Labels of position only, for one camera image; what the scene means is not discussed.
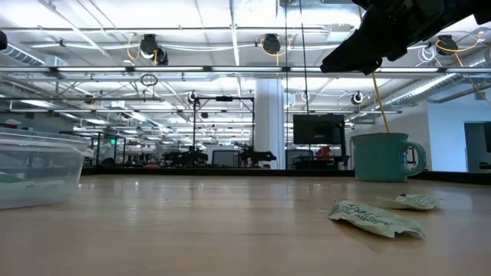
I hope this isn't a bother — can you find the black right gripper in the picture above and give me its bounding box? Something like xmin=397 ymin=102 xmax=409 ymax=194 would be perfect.
xmin=319 ymin=0 xmax=476 ymax=76

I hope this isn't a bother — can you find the green striped sweetener packet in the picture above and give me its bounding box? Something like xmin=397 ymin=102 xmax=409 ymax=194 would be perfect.
xmin=376 ymin=193 xmax=440 ymax=211

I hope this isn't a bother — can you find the large green printed sweetener packet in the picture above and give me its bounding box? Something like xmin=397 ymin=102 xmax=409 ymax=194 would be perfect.
xmin=328 ymin=200 xmax=426 ymax=240

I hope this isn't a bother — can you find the black monitor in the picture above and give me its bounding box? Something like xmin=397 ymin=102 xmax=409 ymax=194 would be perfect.
xmin=292 ymin=113 xmax=346 ymax=146

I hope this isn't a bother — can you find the teal ceramic mug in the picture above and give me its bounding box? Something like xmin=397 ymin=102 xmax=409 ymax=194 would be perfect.
xmin=351 ymin=132 xmax=428 ymax=182

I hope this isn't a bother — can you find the white building column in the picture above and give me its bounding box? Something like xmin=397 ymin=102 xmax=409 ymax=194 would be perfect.
xmin=254 ymin=78 xmax=286 ymax=170

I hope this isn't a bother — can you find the grey door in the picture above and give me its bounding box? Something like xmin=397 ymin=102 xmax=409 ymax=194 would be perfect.
xmin=463 ymin=121 xmax=491 ymax=173

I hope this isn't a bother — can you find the long ceiling light bar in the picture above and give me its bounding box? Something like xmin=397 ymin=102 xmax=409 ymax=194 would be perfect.
xmin=0 ymin=65 xmax=491 ymax=74

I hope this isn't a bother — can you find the clear plastic bin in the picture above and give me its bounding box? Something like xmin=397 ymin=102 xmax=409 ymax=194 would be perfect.
xmin=0 ymin=127 xmax=94 ymax=211

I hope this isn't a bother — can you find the yellow hanging cable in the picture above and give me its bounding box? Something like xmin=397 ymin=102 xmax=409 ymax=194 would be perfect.
xmin=371 ymin=71 xmax=390 ymax=134

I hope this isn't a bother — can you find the thin black hanging cable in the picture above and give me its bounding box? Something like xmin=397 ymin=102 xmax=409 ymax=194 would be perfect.
xmin=284 ymin=0 xmax=288 ymax=169

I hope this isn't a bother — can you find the black metal rig frame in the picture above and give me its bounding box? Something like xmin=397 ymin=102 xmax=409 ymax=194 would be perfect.
xmin=192 ymin=95 xmax=255 ymax=164

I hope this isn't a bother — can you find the black cable loop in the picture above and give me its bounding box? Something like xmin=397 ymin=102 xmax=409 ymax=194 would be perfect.
xmin=140 ymin=73 xmax=160 ymax=87

